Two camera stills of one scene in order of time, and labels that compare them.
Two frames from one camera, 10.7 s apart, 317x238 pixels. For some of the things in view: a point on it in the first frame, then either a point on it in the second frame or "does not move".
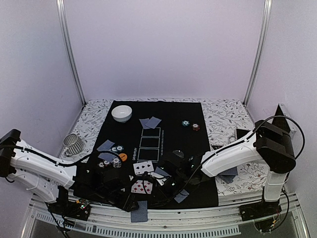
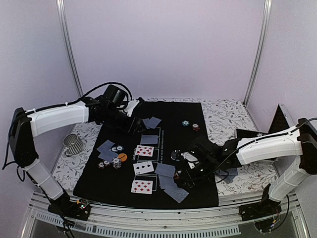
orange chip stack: (195, 127) does not move
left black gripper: (126, 204) → (134, 129)
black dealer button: (179, 152) does not move
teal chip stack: (185, 123) does not move
